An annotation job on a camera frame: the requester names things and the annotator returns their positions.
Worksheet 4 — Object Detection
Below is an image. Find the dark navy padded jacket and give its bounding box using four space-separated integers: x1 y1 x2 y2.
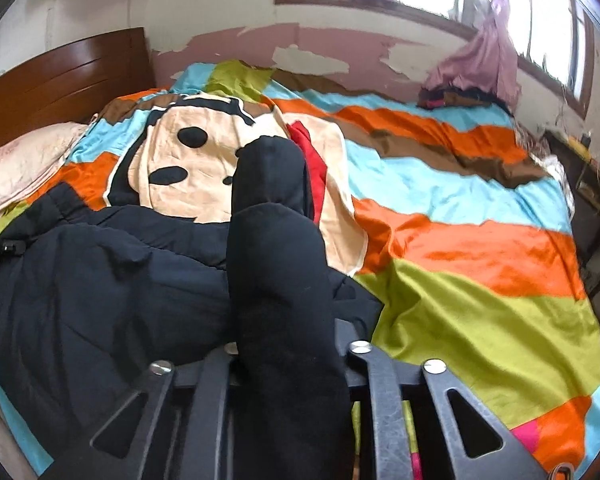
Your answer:
0 136 381 479

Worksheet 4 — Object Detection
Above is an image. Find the dark clothes pile by curtain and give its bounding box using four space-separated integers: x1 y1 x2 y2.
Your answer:
417 86 510 113

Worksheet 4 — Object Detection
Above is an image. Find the pale pink floral pillow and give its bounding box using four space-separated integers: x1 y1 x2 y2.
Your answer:
0 122 87 218

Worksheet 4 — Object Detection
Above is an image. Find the brown wooden headboard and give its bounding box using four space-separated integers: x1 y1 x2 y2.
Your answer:
0 27 156 147

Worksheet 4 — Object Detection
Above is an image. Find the colourful striped bed cover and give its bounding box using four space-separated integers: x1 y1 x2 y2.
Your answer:
0 60 600 479

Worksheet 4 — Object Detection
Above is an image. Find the cluttered wooden desk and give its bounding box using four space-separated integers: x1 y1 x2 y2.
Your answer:
543 126 600 298

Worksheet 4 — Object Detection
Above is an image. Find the right pink curtain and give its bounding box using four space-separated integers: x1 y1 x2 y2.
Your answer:
420 0 521 113

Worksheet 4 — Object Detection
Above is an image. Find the brown framed window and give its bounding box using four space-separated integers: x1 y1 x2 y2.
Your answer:
274 0 595 117

